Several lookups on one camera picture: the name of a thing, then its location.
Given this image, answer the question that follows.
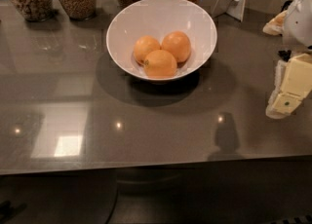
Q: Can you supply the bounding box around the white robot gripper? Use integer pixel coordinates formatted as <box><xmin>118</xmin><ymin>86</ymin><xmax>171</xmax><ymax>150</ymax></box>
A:
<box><xmin>262</xmin><ymin>0</ymin><xmax>312</xmax><ymax>119</ymax></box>

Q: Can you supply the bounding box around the orange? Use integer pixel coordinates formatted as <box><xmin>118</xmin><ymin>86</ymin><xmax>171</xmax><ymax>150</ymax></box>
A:
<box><xmin>143</xmin><ymin>50</ymin><xmax>177</xmax><ymax>79</ymax></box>
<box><xmin>161</xmin><ymin>31</ymin><xmax>191</xmax><ymax>63</ymax></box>
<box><xmin>134</xmin><ymin>35</ymin><xmax>161</xmax><ymax>65</ymax></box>

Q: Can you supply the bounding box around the white ceramic bowl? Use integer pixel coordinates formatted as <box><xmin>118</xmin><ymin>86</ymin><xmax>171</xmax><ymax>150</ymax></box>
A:
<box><xmin>106</xmin><ymin>0</ymin><xmax>217</xmax><ymax>81</ymax></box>

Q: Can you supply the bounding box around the black wire rack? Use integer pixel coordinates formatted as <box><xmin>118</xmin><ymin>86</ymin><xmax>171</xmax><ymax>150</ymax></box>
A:
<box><xmin>281</xmin><ymin>0</ymin><xmax>292</xmax><ymax>12</ymax></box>

